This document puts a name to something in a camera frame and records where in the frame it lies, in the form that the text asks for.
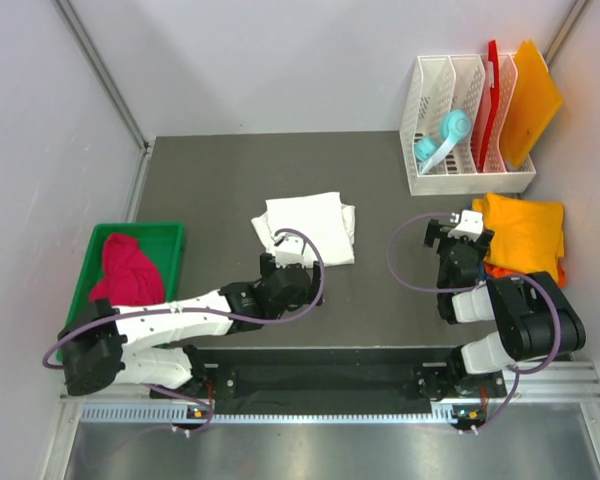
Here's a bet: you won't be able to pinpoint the white t-shirt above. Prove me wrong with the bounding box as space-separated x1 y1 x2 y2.
251 192 356 267

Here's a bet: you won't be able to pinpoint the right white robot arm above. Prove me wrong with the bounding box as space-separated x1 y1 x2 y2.
424 219 586 396

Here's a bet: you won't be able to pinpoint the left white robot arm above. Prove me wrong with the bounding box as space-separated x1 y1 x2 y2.
56 254 324 397

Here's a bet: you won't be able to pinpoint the orange folded t-shirt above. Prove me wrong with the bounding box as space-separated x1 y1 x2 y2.
484 262 567 288

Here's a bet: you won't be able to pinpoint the yellow folded t-shirt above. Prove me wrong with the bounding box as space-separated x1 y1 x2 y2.
471 192 565 278

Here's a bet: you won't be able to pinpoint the white file organizer rack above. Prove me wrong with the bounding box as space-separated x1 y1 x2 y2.
399 54 536 196

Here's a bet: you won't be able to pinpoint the green plastic bin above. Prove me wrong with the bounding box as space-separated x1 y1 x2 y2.
66 222 186 325

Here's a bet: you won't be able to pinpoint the red folder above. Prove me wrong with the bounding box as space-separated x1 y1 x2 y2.
471 40 500 173

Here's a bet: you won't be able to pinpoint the magenta t-shirt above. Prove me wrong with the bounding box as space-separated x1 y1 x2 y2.
89 233 166 306

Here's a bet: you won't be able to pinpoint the orange folder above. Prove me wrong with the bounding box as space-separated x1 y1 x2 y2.
500 40 564 170

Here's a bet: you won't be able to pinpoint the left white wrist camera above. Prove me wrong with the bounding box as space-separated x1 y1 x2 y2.
272 233 305 268

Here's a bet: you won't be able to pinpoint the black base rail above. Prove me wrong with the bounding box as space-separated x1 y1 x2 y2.
179 347 509 416

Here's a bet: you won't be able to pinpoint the grey slotted cable duct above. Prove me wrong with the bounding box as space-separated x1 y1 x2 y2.
79 402 481 426

